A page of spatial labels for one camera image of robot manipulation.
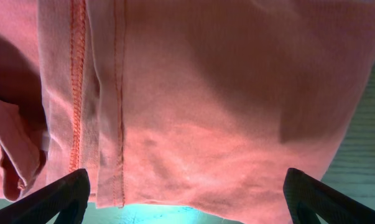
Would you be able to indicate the coral red t-shirt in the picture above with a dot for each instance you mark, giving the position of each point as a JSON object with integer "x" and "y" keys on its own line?
{"x": 189, "y": 102}

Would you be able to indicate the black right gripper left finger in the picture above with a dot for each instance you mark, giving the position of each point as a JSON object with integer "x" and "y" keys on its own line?
{"x": 65, "y": 199}

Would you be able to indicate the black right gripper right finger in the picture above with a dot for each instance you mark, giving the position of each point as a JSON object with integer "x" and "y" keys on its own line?
{"x": 310, "y": 200}

